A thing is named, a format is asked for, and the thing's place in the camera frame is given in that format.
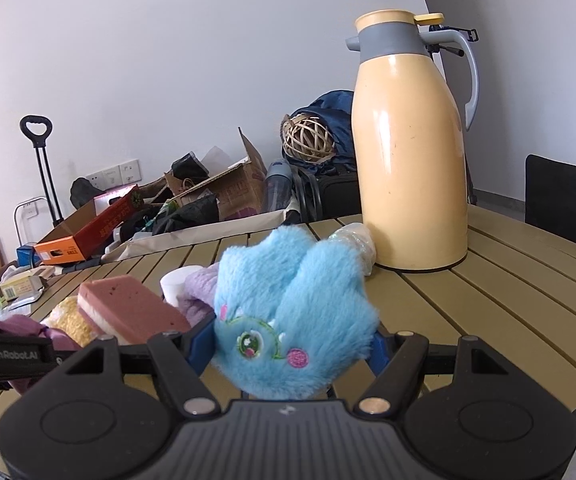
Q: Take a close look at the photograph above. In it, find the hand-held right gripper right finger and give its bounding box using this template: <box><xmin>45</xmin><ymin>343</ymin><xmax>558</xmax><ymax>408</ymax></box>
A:
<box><xmin>353</xmin><ymin>330</ymin><xmax>521</xmax><ymax>420</ymax></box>

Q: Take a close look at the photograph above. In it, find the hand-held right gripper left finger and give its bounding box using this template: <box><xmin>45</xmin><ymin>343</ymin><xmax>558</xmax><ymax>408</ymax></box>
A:
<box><xmin>52</xmin><ymin>317</ymin><xmax>221</xmax><ymax>420</ymax></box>

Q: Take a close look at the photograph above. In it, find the purple cloth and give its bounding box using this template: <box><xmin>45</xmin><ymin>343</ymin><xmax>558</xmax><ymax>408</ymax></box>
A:
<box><xmin>0</xmin><ymin>314</ymin><xmax>84</xmax><ymax>396</ymax></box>

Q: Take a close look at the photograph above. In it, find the white and yellow plush toy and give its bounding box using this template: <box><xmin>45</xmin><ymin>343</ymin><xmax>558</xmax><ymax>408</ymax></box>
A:
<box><xmin>42</xmin><ymin>295</ymin><xmax>101</xmax><ymax>348</ymax></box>

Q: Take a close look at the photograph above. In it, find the white foam cylinder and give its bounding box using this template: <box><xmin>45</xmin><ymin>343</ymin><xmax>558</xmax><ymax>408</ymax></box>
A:
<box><xmin>161</xmin><ymin>266</ymin><xmax>203</xmax><ymax>306</ymax></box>

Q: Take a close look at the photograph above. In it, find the blue plush toy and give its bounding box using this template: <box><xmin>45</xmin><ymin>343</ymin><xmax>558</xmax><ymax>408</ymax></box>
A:
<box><xmin>211</xmin><ymin>225</ymin><xmax>381</xmax><ymax>402</ymax></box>

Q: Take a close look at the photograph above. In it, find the clear plastic wrap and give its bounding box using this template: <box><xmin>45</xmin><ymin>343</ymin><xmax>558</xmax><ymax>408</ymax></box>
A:
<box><xmin>330</xmin><ymin>223</ymin><xmax>376</xmax><ymax>276</ymax></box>

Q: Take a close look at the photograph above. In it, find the lilac fleece cloth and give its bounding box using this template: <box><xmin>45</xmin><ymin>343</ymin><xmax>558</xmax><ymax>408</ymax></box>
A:
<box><xmin>174</xmin><ymin>264</ymin><xmax>221</xmax><ymax>328</ymax></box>

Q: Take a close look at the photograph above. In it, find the yellow green medicine box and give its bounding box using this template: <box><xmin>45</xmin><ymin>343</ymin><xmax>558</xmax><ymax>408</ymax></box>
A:
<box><xmin>0</xmin><ymin>275</ymin><xmax>48</xmax><ymax>303</ymax></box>

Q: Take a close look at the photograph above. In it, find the pink sponge block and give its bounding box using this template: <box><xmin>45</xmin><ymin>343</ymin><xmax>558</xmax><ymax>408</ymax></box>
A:
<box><xmin>78</xmin><ymin>276</ymin><xmax>192</xmax><ymax>346</ymax></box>

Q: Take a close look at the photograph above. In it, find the blue cardboard box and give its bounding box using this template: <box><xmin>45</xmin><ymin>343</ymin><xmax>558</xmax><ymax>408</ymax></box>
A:
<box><xmin>16</xmin><ymin>242</ymin><xmax>41</xmax><ymax>267</ymax></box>

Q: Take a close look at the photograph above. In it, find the khaki folding slat table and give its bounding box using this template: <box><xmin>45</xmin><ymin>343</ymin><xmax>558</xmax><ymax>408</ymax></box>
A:
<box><xmin>0</xmin><ymin>205</ymin><xmax>576</xmax><ymax>480</ymax></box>

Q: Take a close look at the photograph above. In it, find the orange cardboard tray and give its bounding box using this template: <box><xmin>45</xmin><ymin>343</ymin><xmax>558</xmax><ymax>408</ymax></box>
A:
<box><xmin>34</xmin><ymin>185</ymin><xmax>143</xmax><ymax>266</ymax></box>

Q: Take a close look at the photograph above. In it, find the black cloth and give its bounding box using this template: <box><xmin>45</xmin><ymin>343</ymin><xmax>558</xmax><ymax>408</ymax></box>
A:
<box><xmin>153</xmin><ymin>192</ymin><xmax>220</xmax><ymax>235</ymax></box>

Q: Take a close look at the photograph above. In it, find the open brown cardboard box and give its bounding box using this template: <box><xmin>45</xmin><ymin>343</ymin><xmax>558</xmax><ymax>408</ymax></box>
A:
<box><xmin>165</xmin><ymin>127</ymin><xmax>269</xmax><ymax>221</ymax></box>

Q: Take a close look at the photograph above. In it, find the black luggage bag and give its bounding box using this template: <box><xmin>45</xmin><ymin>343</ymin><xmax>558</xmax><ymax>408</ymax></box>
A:
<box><xmin>295</xmin><ymin>162</ymin><xmax>363</xmax><ymax>223</ymax></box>

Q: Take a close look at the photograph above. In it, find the black fabric bag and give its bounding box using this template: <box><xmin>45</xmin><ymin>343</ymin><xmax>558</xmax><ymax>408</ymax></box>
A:
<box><xmin>70</xmin><ymin>178</ymin><xmax>101</xmax><ymax>208</ymax></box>

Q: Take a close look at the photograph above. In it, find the grey blue water bottle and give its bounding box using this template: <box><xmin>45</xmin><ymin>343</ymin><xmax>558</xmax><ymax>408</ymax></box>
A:
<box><xmin>262</xmin><ymin>159</ymin><xmax>295</xmax><ymax>215</ymax></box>

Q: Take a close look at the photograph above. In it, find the black pouch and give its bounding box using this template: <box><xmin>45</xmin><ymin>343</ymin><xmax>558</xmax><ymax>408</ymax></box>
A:
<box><xmin>170</xmin><ymin>151</ymin><xmax>209</xmax><ymax>183</ymax></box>

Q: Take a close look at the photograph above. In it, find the yellow thermos jug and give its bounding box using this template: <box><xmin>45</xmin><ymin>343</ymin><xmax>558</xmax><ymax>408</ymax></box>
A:
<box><xmin>345</xmin><ymin>9</ymin><xmax>480</xmax><ymax>273</ymax></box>

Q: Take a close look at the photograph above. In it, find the woven rattan ball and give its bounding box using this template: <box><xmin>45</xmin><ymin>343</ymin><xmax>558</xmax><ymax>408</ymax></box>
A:
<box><xmin>282</xmin><ymin>115</ymin><xmax>337</xmax><ymax>166</ymax></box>

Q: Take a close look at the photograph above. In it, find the navy fabric bag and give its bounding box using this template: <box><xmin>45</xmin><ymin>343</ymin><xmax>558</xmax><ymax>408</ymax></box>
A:
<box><xmin>288</xmin><ymin>90</ymin><xmax>356</xmax><ymax>166</ymax></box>

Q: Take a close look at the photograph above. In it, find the black folding chair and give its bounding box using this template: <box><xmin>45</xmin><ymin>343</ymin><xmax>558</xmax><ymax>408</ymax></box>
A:
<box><xmin>524</xmin><ymin>154</ymin><xmax>576</xmax><ymax>246</ymax></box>

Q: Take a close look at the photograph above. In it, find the silver metal tube frame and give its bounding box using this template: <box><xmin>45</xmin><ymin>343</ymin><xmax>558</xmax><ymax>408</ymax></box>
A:
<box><xmin>14</xmin><ymin>197</ymin><xmax>61</xmax><ymax>256</ymax></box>

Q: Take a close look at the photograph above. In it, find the black cart pull handle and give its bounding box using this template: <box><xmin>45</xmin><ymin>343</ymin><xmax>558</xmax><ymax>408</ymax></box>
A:
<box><xmin>20</xmin><ymin>115</ymin><xmax>64</xmax><ymax>228</ymax></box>

